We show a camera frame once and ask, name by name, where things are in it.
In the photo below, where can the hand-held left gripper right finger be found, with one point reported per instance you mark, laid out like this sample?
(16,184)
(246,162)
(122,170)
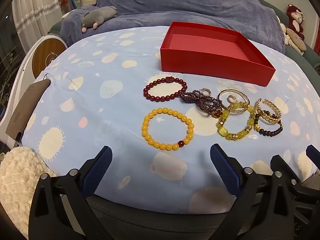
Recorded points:
(225,165)

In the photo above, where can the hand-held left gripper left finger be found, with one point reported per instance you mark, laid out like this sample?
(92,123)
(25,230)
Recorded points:
(98,170)

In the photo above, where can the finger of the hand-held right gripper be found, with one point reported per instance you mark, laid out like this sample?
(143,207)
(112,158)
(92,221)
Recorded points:
(313,152)
(283,163)

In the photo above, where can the rose gold bangle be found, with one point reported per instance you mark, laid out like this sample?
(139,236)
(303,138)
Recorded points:
(232,90)

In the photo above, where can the red cardboard box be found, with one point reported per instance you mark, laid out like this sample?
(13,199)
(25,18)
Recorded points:
(200,62)

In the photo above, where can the light blue printed tablecloth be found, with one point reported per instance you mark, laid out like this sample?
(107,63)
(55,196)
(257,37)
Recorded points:
(100,117)

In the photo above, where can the gold hoop earring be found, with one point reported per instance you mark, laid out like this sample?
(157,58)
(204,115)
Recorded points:
(228,97)
(203,89)

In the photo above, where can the white fluffy cushion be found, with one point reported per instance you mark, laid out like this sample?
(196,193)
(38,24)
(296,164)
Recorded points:
(17,180)

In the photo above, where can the brown leather tag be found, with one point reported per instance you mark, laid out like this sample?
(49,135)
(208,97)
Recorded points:
(27,105)

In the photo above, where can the green sofa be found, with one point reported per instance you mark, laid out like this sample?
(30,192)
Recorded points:
(310,55)

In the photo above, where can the cookie shaped plush pillow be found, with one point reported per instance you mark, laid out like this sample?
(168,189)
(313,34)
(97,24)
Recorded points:
(296,40)

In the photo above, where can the cream plush toy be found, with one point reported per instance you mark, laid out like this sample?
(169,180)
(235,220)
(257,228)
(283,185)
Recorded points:
(283,33)

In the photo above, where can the white stand with wooden disc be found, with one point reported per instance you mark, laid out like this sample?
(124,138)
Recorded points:
(47,55)

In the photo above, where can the red plush monkey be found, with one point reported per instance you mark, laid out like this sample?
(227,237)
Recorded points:
(292,11)

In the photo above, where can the grey plush mouse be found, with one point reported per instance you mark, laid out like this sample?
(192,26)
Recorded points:
(100,16)

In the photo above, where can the blue covered sofa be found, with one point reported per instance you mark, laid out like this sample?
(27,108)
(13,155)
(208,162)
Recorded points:
(200,0)

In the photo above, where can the silver tinsel garland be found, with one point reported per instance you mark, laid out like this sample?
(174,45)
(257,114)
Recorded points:
(37,12)

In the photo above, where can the white sheer curtain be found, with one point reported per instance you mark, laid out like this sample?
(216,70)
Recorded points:
(32,0)

